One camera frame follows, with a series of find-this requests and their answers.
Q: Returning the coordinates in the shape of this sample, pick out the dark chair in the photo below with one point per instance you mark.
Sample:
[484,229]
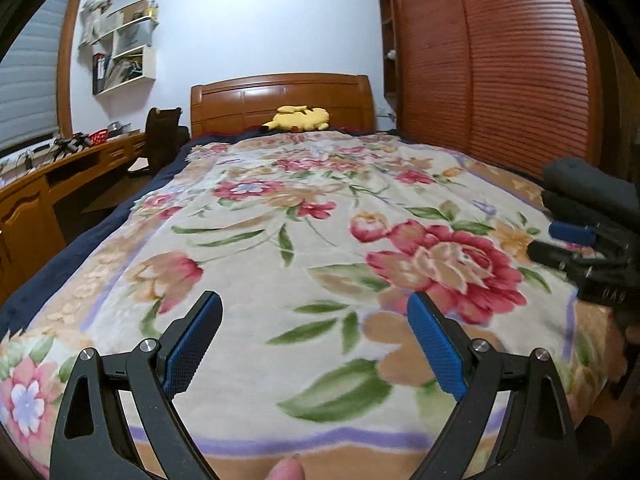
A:
[162,140]

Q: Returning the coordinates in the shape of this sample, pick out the wooden window frame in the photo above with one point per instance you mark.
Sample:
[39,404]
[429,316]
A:
[65,85]

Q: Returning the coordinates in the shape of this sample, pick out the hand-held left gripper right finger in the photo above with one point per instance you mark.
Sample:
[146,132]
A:
[435,350]

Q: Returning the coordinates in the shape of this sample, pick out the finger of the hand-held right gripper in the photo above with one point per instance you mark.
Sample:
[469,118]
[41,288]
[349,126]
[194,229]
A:
[570,232]
[555,255]

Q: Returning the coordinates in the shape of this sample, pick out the person's dark pants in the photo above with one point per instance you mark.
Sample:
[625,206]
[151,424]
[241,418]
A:
[597,440]

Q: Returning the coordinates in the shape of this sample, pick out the red basket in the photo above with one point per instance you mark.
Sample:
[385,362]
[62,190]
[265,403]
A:
[99,136]

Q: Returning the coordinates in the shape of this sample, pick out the yellow plush toy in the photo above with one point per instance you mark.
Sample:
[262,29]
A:
[300,120]

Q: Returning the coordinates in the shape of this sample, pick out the white paper bag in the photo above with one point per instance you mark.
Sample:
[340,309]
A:
[134,35]

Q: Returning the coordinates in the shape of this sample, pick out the person's left hand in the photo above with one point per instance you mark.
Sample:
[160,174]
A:
[287,469]

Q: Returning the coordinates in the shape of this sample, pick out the wooden bed headboard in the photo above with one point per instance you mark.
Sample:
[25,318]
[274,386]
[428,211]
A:
[230,105]

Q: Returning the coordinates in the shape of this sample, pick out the folded dark clothes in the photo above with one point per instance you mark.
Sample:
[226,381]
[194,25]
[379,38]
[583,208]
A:
[570,205]

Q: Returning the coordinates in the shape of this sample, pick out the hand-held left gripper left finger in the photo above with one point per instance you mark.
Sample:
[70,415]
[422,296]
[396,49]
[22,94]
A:
[192,345]

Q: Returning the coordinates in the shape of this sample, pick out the white wall shelf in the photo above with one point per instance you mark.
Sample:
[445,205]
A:
[150,62]

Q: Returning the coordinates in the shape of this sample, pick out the wooden louvered wardrobe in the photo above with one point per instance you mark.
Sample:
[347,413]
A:
[500,70]

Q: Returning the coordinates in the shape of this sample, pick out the silver box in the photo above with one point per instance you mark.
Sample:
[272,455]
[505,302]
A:
[118,127]

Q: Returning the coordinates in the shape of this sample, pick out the wooden desk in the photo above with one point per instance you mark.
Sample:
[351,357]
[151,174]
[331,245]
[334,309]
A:
[25,220]

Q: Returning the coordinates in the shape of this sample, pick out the grey window blind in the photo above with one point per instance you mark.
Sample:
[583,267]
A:
[30,85]

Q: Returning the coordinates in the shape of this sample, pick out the black binders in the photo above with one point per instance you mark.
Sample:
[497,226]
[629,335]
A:
[99,74]

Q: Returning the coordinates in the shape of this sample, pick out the black jacket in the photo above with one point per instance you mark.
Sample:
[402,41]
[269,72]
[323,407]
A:
[580,175]

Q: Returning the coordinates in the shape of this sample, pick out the floral blanket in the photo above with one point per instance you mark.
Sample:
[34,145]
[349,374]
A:
[300,210]

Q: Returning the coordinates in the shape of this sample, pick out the white hanging cloth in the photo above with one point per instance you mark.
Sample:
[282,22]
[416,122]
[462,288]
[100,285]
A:
[95,15]

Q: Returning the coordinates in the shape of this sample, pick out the black device on desk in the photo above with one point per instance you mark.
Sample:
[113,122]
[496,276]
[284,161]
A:
[72,141]

